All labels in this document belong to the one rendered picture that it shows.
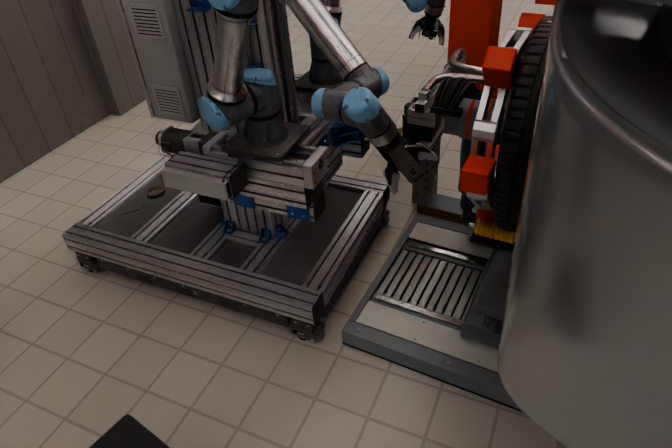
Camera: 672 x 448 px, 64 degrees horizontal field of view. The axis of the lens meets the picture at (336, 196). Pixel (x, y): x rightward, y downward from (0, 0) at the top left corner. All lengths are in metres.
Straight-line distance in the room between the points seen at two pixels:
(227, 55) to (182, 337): 1.25
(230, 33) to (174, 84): 0.66
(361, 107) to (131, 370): 1.49
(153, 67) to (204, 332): 1.06
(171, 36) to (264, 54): 0.32
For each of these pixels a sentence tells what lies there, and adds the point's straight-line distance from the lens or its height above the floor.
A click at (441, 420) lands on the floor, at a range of 1.99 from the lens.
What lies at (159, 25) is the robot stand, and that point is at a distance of 2.00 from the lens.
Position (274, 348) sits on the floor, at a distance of 2.19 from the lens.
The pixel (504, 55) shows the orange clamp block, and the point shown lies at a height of 1.15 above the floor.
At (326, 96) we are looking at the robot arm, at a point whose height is 1.14.
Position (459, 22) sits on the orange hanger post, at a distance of 2.18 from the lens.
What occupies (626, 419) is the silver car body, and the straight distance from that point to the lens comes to 0.87.
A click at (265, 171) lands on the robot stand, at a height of 0.71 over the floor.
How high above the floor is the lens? 1.69
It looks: 36 degrees down
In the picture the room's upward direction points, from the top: 5 degrees counter-clockwise
